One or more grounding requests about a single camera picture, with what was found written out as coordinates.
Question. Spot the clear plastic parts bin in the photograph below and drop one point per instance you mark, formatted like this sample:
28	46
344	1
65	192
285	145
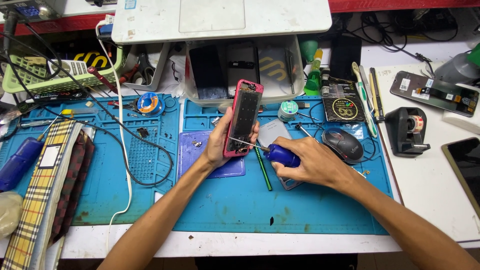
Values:
243	62

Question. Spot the pink smartphone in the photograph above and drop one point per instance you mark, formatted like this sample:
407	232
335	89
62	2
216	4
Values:
243	118

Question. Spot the red checkered cloth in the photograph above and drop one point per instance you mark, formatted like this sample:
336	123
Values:
73	180

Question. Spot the white green toothbrush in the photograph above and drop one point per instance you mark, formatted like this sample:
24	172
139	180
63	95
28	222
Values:
364	101

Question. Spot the green glue bottle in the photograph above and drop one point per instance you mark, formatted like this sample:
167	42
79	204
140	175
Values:
313	77

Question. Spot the green plastic basket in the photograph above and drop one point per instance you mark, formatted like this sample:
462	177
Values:
33	77

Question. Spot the black ruler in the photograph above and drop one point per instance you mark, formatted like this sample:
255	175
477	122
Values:
377	93

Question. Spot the black gold screen package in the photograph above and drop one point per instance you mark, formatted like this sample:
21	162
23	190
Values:
343	105

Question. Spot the plaid yellow cloth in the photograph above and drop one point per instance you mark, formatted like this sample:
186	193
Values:
37	198

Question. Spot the blue silicone repair mat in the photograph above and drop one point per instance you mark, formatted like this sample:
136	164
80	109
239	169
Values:
112	161
285	195

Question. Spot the grey metal plate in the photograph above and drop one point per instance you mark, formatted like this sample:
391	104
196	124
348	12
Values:
273	133

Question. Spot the purple magnetic screw mat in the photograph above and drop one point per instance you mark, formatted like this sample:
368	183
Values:
193	152

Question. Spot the black tape dispenser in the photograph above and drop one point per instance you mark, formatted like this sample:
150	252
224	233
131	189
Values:
407	131

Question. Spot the white storage tray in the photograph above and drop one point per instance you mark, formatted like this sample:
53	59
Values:
146	65

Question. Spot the person's left hand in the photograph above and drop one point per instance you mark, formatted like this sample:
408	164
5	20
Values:
219	144

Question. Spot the blue electric tool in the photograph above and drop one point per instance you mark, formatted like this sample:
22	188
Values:
18	163

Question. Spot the black smartphone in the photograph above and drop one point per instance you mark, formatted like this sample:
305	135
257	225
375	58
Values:
465	168

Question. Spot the metal phone bracket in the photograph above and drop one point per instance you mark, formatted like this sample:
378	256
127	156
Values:
290	183

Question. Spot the power supply unit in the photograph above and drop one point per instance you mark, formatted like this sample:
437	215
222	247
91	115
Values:
32	9

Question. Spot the green pencil tool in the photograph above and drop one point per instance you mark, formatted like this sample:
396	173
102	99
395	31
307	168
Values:
263	168

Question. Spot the person's right hand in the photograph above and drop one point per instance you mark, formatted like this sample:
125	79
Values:
313	161

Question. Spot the black phone screen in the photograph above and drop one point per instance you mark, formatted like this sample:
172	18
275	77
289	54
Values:
345	56

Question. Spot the white printer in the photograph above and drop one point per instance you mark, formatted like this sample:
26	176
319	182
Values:
221	18

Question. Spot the round solder paste tin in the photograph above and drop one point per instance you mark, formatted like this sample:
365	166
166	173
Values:
288	110

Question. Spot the black computer mouse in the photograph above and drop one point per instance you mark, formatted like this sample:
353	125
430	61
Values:
343	145

